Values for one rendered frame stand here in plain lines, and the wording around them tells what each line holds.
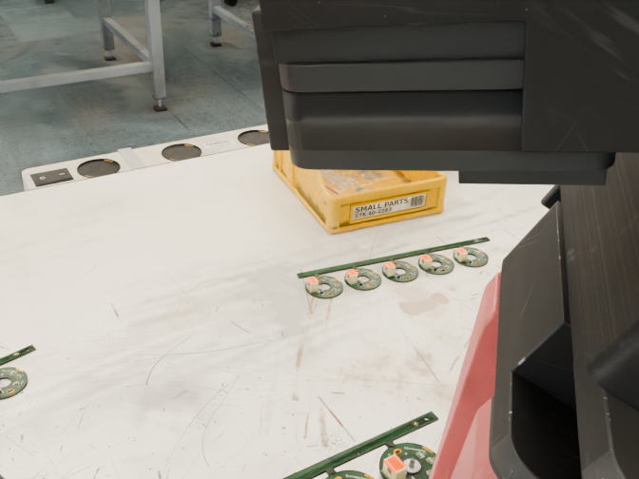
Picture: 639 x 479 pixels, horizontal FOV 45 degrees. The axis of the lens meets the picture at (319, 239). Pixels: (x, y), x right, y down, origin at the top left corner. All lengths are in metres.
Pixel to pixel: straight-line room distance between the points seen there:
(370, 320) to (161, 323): 0.13
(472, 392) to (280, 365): 0.27
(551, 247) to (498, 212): 0.45
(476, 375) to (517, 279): 0.03
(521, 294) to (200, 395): 0.29
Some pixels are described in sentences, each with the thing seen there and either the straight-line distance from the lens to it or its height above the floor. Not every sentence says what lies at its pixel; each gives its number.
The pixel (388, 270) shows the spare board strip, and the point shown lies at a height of 0.76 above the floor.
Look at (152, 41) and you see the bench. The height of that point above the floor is 0.25.
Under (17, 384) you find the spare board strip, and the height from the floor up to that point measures 0.75.
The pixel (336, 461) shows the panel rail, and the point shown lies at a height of 0.81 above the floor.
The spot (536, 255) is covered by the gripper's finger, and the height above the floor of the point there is 0.95.
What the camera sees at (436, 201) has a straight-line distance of 0.59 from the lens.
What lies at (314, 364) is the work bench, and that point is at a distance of 0.44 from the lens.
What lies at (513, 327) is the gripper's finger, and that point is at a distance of 0.16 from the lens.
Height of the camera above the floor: 1.04
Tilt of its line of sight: 31 degrees down
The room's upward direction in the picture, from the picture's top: 3 degrees clockwise
